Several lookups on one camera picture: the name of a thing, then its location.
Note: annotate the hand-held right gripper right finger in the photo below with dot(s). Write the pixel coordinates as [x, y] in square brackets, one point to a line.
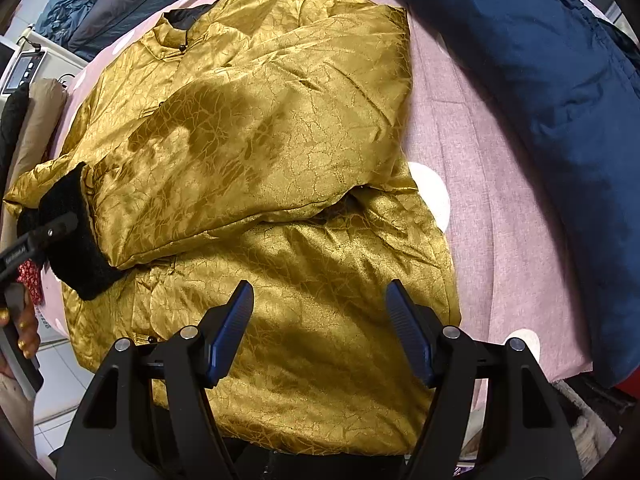
[410, 330]

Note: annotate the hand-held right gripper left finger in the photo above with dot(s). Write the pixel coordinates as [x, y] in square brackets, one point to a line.
[227, 330]

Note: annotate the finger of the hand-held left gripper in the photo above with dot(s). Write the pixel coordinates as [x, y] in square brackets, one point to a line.
[52, 232]

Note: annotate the gold satin padded jacket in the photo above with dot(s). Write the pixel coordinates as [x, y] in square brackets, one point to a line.
[260, 160]

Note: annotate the person's left forearm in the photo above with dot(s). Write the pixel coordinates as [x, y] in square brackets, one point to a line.
[15, 410]

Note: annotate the person's left hand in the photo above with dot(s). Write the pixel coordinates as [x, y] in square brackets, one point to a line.
[27, 332]

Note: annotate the red patterned cloth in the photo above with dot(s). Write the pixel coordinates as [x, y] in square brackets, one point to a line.
[29, 280]

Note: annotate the beige cloth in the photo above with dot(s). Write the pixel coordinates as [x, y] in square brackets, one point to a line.
[42, 120]

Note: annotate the black cloth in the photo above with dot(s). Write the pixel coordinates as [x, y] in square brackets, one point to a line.
[11, 125]

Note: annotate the pink polka dot bedsheet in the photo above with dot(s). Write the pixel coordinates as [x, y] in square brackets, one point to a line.
[490, 220]

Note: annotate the white appliance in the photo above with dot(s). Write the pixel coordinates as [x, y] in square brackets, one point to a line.
[35, 70]

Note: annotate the white fluffy cloth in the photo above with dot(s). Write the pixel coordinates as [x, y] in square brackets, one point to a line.
[587, 425]

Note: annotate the blue crumpled cloth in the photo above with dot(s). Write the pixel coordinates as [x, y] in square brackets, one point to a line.
[65, 5]

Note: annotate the grey duvet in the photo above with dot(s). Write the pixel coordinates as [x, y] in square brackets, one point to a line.
[130, 0]

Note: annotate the navy blue padded coat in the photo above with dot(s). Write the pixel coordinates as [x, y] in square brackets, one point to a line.
[540, 85]

